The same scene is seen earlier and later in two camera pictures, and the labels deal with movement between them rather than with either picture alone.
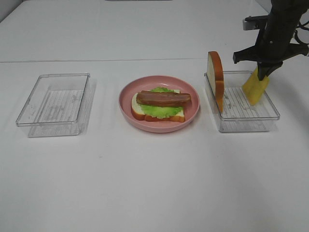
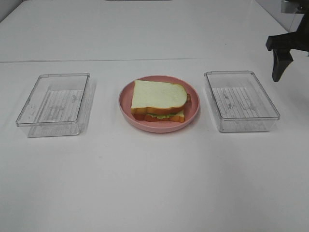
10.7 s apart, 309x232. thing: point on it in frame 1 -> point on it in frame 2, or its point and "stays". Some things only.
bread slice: [138, 113] stays
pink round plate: [125, 97] stays
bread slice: [215, 75] -> [158, 97]
